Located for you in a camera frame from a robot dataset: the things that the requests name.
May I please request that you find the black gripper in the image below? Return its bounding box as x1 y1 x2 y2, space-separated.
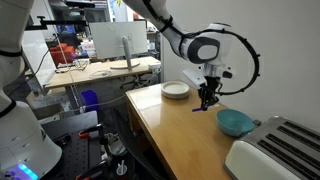
199 75 224 111

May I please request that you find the purple marker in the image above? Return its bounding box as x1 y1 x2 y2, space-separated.
191 105 210 113

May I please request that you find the blue bowl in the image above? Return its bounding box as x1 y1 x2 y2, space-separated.
215 108 255 138

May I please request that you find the white plate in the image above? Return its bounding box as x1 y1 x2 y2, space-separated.
161 80 191 100

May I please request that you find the silver four-slot toaster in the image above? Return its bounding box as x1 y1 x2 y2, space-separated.
223 115 320 180

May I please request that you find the white computer monitor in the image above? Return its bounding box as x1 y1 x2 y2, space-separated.
88 21 149 72

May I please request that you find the blue bin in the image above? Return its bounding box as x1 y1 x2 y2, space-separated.
79 89 101 113

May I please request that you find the orange and black clamp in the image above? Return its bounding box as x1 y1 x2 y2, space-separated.
77 123 105 140
74 159 112 180

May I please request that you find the wooden office desk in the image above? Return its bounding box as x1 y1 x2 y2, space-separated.
44 55 163 101

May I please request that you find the grey cart top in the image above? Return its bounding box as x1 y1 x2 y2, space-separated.
39 110 100 135

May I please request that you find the black perforated mounting board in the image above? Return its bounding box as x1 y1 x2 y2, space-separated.
49 131 103 180

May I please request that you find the red chair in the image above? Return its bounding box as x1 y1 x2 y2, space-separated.
49 43 76 66

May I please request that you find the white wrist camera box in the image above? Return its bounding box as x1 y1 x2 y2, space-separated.
182 68 208 90

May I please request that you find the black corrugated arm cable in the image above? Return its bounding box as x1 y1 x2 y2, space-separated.
143 0 262 97

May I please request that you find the black curved hose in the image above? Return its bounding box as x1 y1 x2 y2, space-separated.
110 107 162 180

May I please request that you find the white coiled cable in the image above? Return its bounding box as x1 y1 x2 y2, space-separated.
88 69 113 80

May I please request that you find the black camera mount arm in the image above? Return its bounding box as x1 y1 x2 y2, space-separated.
25 15 90 32

